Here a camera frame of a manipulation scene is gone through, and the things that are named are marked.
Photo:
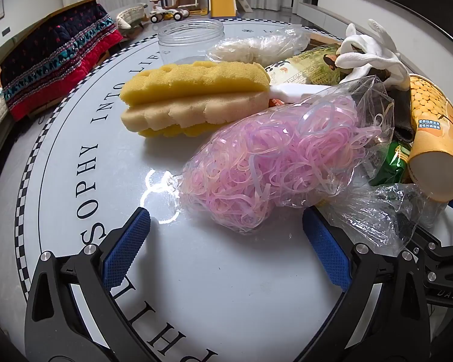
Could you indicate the bag of pink rubber bands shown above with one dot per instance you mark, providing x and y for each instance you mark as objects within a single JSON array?
[{"x": 268, "y": 158}]

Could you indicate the table with red patterned cloth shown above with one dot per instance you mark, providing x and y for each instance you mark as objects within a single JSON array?
[{"x": 60, "y": 52}]

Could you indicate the clear bag of white pieces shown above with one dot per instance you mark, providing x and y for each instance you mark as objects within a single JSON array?
[{"x": 249, "y": 49}]

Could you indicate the white low cabinet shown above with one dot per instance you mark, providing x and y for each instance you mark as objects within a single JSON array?
[{"x": 324, "y": 15}]

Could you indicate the green yellow snack packet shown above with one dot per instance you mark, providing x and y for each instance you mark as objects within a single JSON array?
[{"x": 305, "y": 68}]

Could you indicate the clear plastic jar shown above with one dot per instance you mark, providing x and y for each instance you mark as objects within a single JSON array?
[{"x": 188, "y": 41}]

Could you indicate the white glove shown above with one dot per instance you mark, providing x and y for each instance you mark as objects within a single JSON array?
[{"x": 366, "y": 58}]

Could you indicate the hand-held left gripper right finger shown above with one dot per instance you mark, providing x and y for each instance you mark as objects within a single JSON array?
[{"x": 326, "y": 249}]

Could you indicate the clear plastic bag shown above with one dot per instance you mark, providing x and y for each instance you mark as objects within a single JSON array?
[{"x": 373, "y": 215}]

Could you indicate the yellow corn paper cup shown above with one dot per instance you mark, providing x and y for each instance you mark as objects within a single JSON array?
[{"x": 434, "y": 120}]

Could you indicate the small green packet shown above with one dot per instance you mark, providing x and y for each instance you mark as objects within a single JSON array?
[{"x": 390, "y": 166}]

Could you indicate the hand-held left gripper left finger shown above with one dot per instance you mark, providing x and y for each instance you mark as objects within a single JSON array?
[{"x": 126, "y": 249}]

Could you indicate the white ride-on toy car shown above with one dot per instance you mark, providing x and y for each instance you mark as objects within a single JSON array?
[{"x": 170, "y": 13}]

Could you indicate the yellow sponge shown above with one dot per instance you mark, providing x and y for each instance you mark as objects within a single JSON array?
[{"x": 188, "y": 83}]

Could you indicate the white rocking toy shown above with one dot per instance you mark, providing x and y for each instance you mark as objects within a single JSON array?
[{"x": 130, "y": 15}]

